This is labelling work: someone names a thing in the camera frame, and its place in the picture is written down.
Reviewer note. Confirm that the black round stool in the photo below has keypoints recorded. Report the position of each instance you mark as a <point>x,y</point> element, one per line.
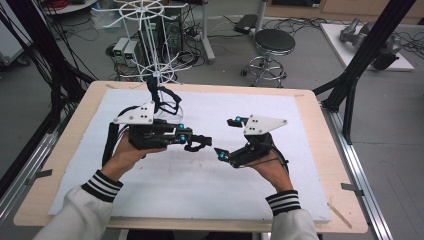
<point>274,41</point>

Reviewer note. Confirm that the thin wooden stick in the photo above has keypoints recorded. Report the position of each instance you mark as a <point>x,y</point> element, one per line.
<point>340,216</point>

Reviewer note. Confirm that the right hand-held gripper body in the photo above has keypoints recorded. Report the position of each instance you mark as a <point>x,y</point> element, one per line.
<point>260,133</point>

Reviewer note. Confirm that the white floor board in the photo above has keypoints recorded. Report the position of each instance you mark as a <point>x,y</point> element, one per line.
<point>336,43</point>

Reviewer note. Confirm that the black computer tower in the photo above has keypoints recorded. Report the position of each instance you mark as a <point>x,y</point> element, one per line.
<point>173,35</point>

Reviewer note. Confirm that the grey table leg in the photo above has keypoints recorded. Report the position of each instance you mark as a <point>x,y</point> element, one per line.
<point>206,33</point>

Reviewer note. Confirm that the person's right hand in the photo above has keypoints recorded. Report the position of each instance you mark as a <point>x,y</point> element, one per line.
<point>273,173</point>

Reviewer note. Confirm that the grey power supply unit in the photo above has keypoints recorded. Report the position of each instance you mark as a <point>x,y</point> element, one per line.
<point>130,52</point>
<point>120,48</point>

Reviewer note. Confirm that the wooden table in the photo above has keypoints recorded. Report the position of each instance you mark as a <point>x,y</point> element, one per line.
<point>336,160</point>

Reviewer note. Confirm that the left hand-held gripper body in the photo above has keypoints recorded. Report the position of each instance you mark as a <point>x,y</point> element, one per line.
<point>146,133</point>

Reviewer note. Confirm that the white foam mat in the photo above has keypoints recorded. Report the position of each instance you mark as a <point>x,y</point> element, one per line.
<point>206,186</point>

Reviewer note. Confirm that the aluminium rail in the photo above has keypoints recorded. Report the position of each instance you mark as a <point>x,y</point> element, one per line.
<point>360,173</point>
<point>26,163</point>

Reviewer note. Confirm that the person's left hand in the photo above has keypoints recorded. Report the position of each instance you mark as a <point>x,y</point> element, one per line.
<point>125,160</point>

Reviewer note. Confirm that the black power adapter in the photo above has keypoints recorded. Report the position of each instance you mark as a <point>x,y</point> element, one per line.
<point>246,24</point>

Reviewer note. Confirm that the black metal frame post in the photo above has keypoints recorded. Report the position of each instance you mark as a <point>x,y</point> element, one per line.
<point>46,50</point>
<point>370,50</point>

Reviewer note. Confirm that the grey metal bracket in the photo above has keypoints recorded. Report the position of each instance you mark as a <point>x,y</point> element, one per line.
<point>351,188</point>
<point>38,175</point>

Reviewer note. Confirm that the round white table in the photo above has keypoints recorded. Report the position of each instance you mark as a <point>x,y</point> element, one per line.
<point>71,6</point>

